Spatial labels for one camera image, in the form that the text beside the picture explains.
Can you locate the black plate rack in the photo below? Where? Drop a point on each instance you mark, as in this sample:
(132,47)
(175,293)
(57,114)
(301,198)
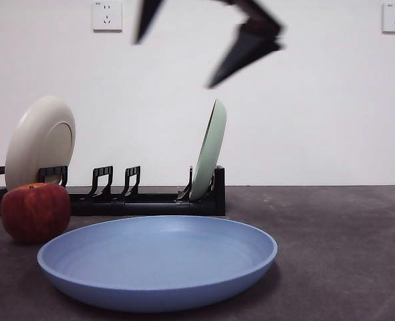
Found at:
(150,207)

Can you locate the green plate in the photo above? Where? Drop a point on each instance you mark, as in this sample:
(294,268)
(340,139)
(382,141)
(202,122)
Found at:
(210,154)

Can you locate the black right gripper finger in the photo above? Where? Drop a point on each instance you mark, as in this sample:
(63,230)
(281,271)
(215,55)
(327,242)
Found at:
(247,50)

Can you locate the red apple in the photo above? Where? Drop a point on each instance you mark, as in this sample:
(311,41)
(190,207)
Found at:
(33,214)

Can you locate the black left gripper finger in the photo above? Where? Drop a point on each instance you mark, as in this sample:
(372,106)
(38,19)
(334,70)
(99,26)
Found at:
(148,16)

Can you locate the beige plate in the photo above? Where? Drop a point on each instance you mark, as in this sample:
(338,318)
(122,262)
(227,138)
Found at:
(33,140)

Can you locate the blue plate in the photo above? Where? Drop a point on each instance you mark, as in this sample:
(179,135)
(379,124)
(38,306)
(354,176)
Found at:
(157,267)

